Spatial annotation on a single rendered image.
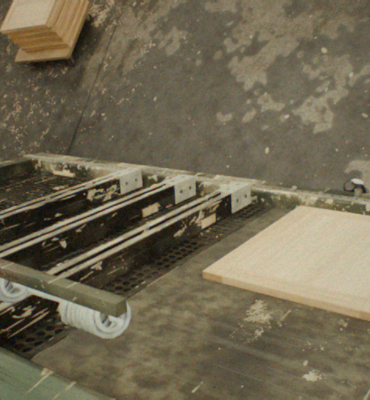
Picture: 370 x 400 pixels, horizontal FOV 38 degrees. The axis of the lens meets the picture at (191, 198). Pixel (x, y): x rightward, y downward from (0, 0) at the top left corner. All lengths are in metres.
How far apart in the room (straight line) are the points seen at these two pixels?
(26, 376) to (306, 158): 2.26
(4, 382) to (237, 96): 2.66
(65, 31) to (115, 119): 0.87
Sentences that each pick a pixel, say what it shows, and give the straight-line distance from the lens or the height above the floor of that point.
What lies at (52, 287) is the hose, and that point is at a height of 1.91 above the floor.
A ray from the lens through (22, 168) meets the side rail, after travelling 2.53.
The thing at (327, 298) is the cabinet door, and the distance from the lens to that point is 1.19.
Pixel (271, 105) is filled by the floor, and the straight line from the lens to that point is 3.16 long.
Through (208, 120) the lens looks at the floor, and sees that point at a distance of 3.29.
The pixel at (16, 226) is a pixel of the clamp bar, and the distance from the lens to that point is 1.72.
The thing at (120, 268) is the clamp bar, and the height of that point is 1.41.
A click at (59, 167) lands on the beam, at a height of 0.90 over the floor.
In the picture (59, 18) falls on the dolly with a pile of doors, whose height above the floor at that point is 0.32.
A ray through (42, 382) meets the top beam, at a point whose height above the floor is 1.82.
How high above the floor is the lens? 2.43
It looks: 52 degrees down
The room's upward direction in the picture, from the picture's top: 50 degrees counter-clockwise
